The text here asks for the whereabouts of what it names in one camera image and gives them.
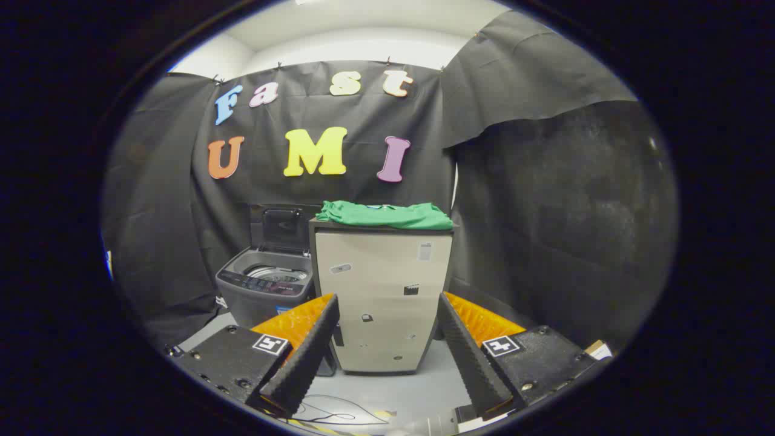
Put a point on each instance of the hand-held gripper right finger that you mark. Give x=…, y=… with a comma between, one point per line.
x=469, y=363

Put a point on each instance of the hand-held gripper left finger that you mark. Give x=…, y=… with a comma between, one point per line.
x=309, y=357

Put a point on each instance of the grey washing machine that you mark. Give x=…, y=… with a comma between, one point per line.
x=266, y=290

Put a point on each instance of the green polo shirt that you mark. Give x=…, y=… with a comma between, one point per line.
x=381, y=215

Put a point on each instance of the beige cabinet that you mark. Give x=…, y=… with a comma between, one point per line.
x=381, y=272

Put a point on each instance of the small cardboard box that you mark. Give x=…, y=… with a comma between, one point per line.
x=598, y=349

